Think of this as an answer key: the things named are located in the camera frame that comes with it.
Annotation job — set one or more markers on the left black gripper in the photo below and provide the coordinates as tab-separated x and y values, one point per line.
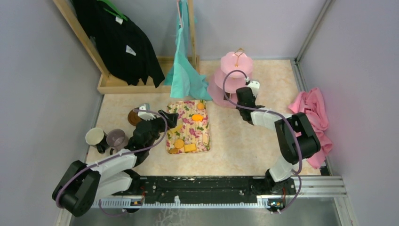
171	118

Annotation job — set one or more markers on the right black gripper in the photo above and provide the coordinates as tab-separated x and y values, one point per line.
253	97

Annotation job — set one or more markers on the chocolate cake slice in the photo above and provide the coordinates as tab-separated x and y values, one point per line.
227	96

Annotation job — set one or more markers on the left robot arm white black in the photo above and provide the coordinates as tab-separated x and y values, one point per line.
83	184

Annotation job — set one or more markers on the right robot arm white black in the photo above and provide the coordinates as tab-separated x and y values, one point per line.
296	138

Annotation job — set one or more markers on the yellow cheese wedge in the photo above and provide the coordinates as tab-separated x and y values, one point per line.
176	129

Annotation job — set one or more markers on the orange croissant pastry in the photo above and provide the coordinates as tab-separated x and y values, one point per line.
197	117

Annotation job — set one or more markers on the floral serving tray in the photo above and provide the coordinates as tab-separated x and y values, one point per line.
191	132

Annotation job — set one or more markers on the round orange cookie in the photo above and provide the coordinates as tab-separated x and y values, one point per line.
179	143

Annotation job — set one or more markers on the small orange pastry top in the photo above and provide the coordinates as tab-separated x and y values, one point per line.
200	106

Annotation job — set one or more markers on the small brown cookie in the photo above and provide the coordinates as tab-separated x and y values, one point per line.
174	151

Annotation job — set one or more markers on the yellow square biscuit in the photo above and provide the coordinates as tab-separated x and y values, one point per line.
189	148

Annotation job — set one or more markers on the pink three-tier cake stand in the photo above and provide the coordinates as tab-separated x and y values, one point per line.
234	71

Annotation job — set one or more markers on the brown saucer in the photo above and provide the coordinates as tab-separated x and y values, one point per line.
133	117

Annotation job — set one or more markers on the teal hanging garment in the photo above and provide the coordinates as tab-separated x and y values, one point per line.
183	79

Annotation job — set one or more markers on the purple mug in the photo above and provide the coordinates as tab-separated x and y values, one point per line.
116	140

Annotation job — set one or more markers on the pink crumpled cloth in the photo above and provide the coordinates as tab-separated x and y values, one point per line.
312	104

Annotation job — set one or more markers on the wooden clothes rack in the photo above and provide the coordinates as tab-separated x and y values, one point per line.
109	84

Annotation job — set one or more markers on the black hanging garment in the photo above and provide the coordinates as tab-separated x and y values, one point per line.
124	48

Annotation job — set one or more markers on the cream mug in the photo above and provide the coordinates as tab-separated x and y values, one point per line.
96	138

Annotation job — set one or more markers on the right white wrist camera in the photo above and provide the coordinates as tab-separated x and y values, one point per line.
254	85

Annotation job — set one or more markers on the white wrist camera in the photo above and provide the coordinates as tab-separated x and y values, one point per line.
144	112
254	85

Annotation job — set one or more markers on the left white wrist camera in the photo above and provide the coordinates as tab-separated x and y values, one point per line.
144	112

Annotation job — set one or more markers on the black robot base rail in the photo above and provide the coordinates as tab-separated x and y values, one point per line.
211	192

